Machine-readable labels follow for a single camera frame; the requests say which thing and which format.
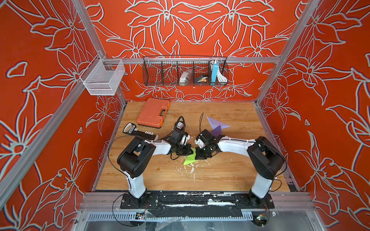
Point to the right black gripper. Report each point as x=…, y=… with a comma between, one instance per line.
x=198, y=156

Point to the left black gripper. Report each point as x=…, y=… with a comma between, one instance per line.
x=188, y=147

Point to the lime green square paper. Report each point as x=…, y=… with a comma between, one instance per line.
x=190, y=158

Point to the light lavender square paper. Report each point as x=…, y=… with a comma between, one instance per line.
x=216, y=123

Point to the dark purple square paper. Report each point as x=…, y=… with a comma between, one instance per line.
x=216, y=131

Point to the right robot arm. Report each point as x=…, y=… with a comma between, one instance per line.
x=266, y=160

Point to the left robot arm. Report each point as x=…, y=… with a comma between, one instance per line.
x=135, y=158

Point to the black round disc with label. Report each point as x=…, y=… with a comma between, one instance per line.
x=180, y=125

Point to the orange plastic tool case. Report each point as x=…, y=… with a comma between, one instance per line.
x=153, y=113

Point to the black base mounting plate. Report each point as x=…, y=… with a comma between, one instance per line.
x=156, y=199

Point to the silver packet in basket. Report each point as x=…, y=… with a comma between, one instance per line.
x=185, y=78

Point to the black item in basket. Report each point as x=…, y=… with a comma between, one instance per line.
x=203, y=79

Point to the light blue box in basket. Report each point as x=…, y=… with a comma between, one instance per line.
x=215, y=69

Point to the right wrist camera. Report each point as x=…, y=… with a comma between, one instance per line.
x=204, y=138

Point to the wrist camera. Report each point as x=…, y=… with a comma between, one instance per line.
x=204, y=138
x=184, y=139

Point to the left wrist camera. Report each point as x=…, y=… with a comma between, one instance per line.
x=184, y=139

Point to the black wire wall basket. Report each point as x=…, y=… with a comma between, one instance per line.
x=167, y=70

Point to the white slotted cable duct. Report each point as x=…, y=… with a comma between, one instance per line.
x=140, y=216

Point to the clear plastic wall bin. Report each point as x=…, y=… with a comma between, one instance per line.
x=103, y=79

